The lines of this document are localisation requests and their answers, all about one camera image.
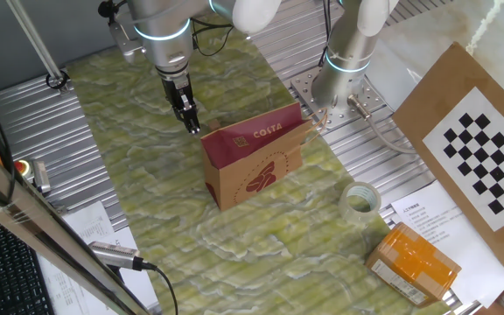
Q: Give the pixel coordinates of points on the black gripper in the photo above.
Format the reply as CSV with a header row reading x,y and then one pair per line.
x,y
177,87

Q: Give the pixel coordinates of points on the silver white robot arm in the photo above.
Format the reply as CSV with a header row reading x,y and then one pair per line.
x,y
164,44

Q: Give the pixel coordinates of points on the small brown cube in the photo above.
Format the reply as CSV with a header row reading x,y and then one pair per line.
x,y
214,125

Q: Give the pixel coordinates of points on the green marble pattern mat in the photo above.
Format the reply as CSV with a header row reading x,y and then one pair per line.
x,y
169,184

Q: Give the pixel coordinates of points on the brown maroon Costa paper bag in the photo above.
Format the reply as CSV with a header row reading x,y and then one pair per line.
x,y
243,175

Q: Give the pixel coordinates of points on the printed white paper sheet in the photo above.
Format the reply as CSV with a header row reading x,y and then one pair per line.
x,y
90,223
444,227
68,293

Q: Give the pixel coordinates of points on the red emergency stop button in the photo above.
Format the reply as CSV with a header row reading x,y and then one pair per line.
x,y
22,168

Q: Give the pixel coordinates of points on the clear tape roll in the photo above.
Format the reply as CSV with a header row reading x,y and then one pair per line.
x,y
344,210

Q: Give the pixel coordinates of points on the black computer keyboard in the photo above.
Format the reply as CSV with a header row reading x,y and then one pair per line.
x,y
11,271

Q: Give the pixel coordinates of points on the cardboard checkerboard calibration board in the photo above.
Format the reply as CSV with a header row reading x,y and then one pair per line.
x,y
427,109

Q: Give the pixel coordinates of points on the white marble pattern sheet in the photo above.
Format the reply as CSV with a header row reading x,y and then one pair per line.
x,y
436,26

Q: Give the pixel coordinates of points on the cardboard box with orange tape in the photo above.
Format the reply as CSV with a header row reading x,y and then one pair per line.
x,y
414,262

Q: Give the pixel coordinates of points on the silver wrist bracket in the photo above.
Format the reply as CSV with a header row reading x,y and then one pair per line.
x,y
123,41

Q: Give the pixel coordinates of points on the small silver camera box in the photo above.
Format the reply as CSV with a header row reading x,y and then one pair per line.
x,y
41,177

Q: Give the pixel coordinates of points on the silver ridged camera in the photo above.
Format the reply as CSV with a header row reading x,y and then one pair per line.
x,y
112,254

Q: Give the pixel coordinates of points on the aluminium frame beam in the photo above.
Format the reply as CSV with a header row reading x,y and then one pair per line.
x,y
37,223

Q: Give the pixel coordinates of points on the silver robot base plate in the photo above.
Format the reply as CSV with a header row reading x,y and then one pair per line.
x,y
372,98

